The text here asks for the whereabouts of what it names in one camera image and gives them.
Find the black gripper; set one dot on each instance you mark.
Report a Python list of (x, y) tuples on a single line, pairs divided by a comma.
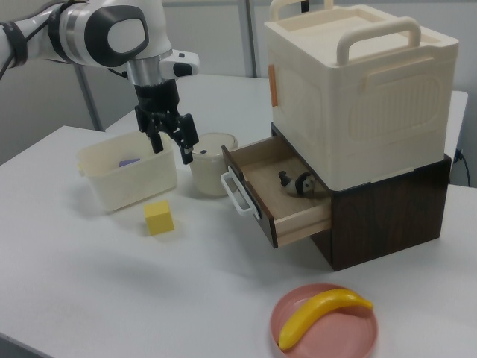
[(156, 98)]

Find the black and white panda toy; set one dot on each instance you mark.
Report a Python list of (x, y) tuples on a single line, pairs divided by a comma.
[(298, 184)]

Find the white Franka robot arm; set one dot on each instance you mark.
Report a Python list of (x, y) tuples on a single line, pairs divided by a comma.
[(123, 37)]

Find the yellow toy banana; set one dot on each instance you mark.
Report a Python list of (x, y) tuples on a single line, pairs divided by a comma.
[(309, 317)]

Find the dark wood drawer cabinet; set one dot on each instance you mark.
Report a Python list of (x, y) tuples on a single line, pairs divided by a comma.
[(384, 223)]

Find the beige lidded trash can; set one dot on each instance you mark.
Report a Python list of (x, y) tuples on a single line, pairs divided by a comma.
[(208, 175)]

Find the white plastic bin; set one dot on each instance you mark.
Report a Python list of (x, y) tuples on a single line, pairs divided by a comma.
[(123, 186)]

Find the yellow foam cube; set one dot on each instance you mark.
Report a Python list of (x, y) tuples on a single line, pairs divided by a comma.
[(160, 220)]

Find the black pole stand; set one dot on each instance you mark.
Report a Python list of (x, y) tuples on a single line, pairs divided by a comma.
[(305, 5)]

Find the pink plate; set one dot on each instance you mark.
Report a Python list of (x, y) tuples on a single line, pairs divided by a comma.
[(335, 335)]

